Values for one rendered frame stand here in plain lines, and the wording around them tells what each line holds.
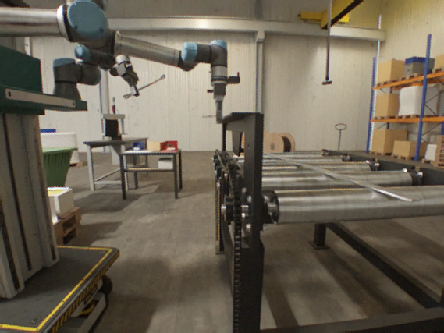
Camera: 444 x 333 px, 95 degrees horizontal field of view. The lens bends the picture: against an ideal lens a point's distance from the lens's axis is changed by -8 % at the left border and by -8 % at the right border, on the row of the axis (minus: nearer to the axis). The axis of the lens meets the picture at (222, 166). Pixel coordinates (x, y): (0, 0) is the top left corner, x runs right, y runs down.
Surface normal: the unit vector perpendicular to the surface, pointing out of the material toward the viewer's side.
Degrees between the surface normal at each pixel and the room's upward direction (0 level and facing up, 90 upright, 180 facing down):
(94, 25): 89
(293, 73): 90
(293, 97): 90
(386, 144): 90
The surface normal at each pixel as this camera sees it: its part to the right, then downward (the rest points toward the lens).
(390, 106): 0.07, 0.17
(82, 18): 0.51, 0.14
